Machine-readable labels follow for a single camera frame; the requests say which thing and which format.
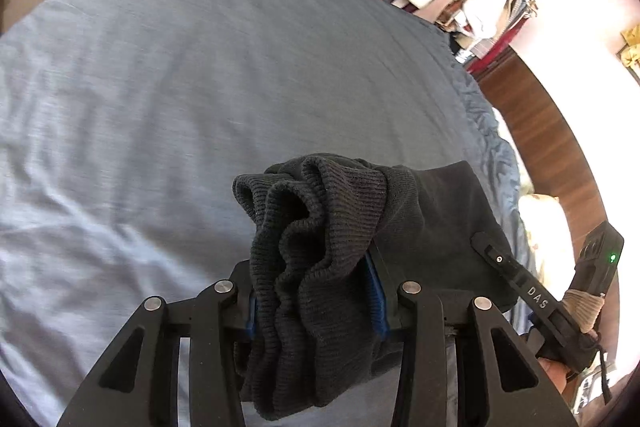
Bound dark grey pants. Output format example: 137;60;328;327
232;153;518;423

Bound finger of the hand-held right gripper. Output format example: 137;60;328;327
471;232;526;289

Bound yellow wall decoration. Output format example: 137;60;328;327
619;24;640;84

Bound blue duvet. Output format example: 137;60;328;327
0;0;526;427

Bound person's right hand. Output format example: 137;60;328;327
537;356;577;397

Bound wooden headboard panel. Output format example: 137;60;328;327
475;46;608;253

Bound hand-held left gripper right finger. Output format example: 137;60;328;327
364;251;581;427

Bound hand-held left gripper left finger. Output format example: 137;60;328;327
56;264;257;427

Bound pale bed sheet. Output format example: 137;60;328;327
492;107;532;202

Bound cream printed pillow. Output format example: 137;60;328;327
517;193;576;303

